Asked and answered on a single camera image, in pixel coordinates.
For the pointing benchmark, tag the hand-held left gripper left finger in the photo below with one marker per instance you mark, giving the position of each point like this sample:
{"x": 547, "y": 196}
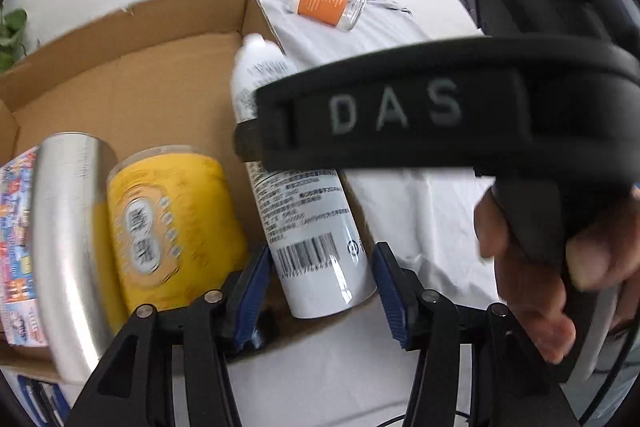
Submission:
{"x": 252, "y": 292}

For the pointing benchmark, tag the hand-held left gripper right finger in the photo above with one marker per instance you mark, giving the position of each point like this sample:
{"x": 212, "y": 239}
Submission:
{"x": 392, "y": 297}

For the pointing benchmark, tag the silver metal can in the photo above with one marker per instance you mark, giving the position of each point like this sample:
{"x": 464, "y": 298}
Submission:
{"x": 70, "y": 232}

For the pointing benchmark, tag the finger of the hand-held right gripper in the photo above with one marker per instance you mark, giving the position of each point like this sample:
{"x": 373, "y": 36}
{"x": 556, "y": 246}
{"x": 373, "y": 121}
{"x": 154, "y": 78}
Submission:
{"x": 247, "y": 144}

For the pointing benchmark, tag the colourful cartoon game box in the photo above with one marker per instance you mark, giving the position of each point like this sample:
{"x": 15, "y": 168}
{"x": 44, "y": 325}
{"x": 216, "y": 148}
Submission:
{"x": 17, "y": 232}

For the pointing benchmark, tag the glass jar orange label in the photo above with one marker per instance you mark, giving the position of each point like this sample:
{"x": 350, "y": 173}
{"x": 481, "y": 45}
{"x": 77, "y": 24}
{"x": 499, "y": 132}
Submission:
{"x": 325, "y": 1}

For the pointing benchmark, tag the brown cardboard box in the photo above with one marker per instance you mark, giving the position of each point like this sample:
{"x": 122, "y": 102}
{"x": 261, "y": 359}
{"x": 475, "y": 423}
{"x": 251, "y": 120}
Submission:
{"x": 150, "y": 82}

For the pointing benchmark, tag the white spray bottle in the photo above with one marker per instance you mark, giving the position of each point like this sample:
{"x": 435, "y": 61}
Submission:
{"x": 310, "y": 227}

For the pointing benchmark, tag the person's right hand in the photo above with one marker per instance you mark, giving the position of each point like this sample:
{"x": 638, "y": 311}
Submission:
{"x": 535, "y": 302}

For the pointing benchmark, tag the potted green plant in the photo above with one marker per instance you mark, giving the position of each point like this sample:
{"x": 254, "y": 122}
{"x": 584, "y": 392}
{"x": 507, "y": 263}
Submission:
{"x": 11, "y": 37}

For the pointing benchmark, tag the yellow label bottle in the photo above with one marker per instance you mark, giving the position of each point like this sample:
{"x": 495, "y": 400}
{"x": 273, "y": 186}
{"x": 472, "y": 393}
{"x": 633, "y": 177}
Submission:
{"x": 175, "y": 232}

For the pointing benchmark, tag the blue and white object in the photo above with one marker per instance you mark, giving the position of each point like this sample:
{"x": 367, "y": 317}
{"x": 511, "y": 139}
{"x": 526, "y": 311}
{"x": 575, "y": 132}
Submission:
{"x": 42, "y": 399}

